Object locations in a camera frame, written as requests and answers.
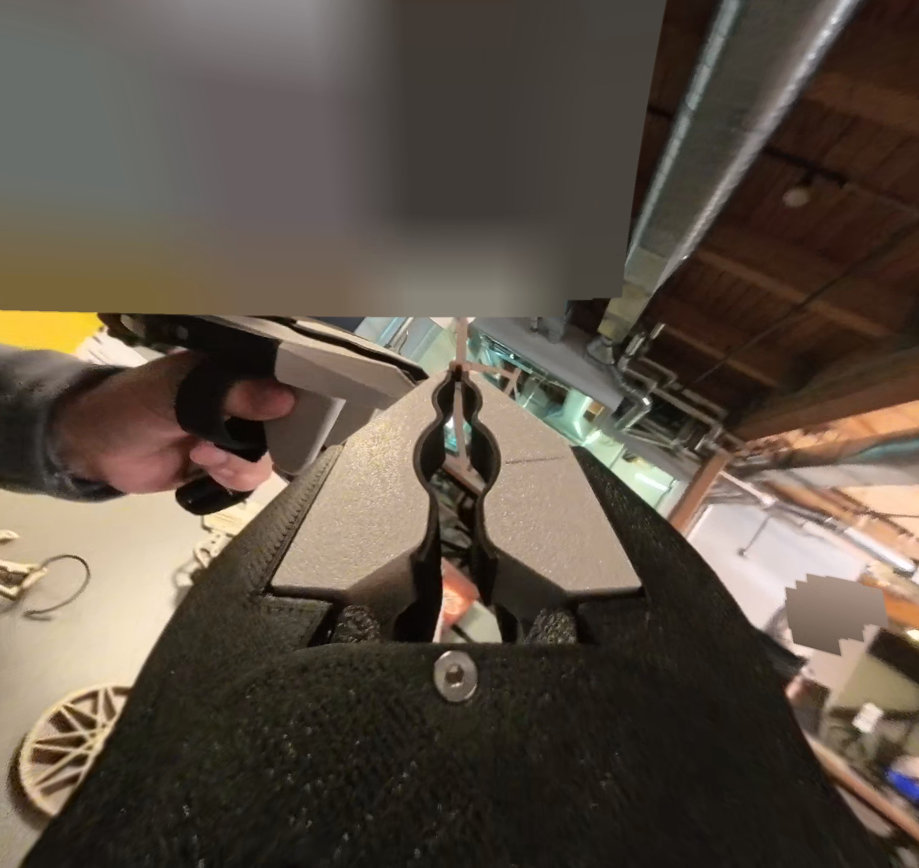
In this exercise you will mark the silver ventilation duct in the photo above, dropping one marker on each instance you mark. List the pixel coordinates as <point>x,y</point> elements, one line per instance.
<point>754,92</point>

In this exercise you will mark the wooden spoked wheel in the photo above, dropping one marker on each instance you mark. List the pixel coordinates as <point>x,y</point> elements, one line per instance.
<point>50,803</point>

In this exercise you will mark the grey ceiling pipes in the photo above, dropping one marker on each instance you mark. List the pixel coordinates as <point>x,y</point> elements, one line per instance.
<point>646,401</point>

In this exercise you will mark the person's left forearm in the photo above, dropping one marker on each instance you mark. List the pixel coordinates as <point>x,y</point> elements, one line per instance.
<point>36,415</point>

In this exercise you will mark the wooden fork frame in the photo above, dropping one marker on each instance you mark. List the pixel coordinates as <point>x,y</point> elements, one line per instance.
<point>463,437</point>

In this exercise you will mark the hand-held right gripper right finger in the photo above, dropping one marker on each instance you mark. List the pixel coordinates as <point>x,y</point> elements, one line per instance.
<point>567,516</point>

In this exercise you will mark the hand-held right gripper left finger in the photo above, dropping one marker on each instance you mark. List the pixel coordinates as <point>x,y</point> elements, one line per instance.
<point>344,516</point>

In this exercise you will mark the wooden bracket with rubber band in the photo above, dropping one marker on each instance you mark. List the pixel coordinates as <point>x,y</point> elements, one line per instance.
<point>14,581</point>

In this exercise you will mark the person's left hand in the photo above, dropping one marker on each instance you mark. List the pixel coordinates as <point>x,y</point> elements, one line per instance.
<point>122,430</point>

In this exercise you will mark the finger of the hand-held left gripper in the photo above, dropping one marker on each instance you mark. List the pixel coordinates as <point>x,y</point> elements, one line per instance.
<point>337,372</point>

